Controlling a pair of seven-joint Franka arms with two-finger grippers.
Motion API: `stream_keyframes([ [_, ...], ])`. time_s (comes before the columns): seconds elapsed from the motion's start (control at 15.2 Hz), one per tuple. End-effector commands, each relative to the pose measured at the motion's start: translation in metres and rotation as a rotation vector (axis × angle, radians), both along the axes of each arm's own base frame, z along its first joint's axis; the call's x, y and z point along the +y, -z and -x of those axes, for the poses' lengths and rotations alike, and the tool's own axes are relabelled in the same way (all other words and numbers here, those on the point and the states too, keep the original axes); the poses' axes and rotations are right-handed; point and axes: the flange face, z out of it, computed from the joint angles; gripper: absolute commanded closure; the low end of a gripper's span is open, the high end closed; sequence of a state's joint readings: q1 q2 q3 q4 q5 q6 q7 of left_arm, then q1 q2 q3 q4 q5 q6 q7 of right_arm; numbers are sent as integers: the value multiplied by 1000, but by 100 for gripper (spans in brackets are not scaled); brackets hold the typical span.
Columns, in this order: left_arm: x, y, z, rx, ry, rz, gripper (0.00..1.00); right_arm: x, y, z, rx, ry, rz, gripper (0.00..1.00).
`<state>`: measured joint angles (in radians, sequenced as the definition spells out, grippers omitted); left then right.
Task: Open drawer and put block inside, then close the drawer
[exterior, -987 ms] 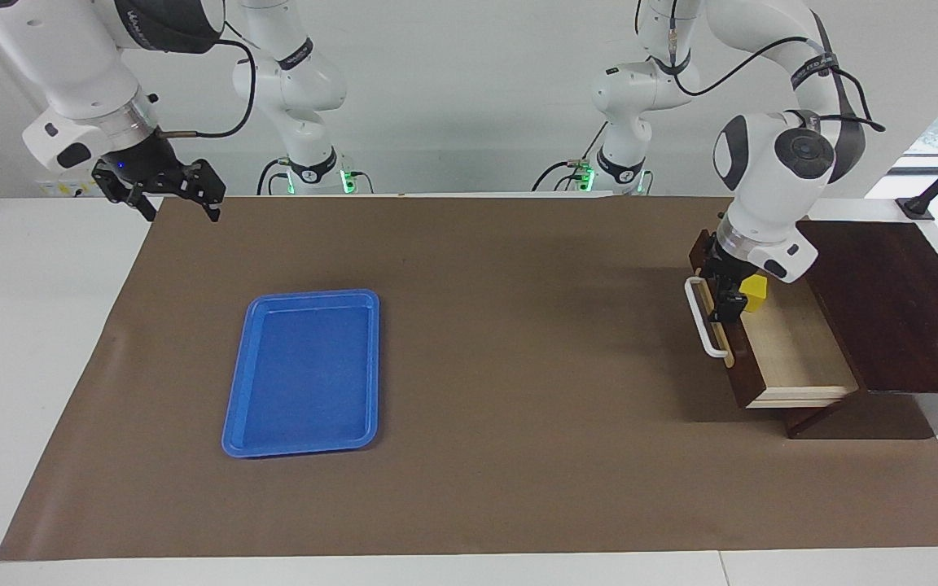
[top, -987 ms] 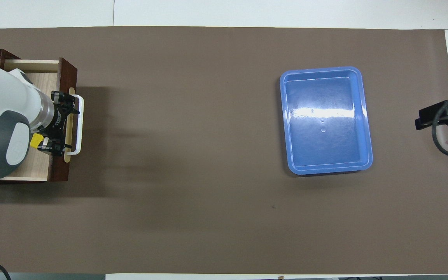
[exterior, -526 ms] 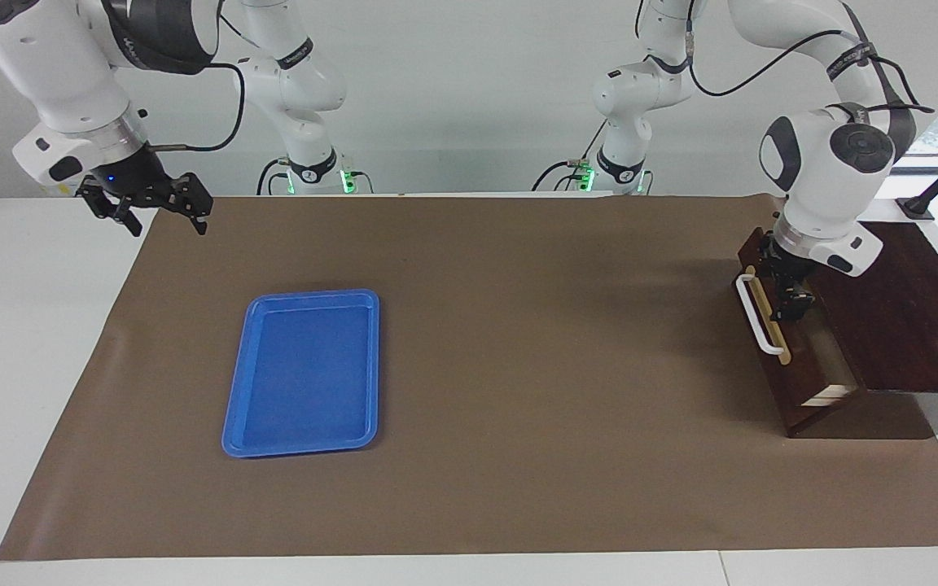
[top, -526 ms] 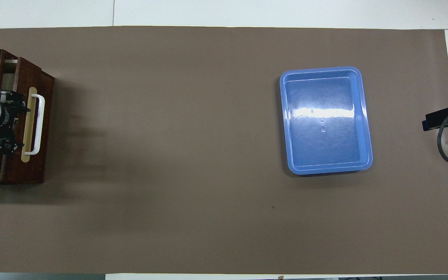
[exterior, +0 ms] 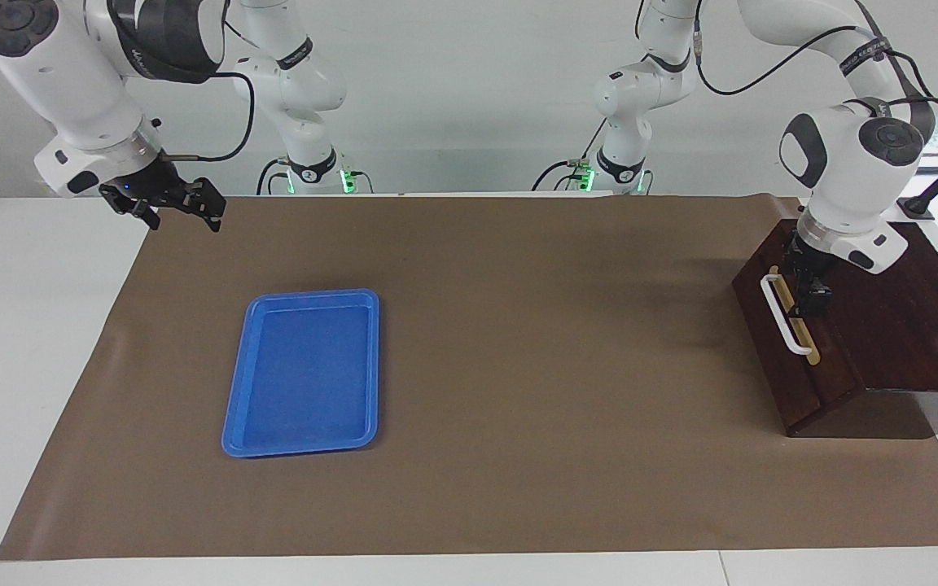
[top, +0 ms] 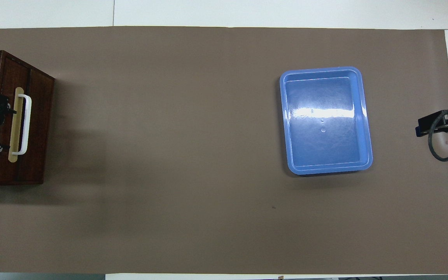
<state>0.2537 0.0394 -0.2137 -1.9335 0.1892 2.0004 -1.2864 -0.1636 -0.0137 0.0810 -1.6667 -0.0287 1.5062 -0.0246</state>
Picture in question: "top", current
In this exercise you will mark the dark wooden drawer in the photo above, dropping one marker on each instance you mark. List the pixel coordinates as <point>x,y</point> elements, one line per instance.
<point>39,155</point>

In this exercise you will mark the blue plastic tray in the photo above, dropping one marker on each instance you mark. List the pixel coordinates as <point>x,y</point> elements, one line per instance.
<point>325,97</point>

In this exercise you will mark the brown table mat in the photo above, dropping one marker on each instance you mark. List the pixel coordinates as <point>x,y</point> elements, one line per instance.
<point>208,194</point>

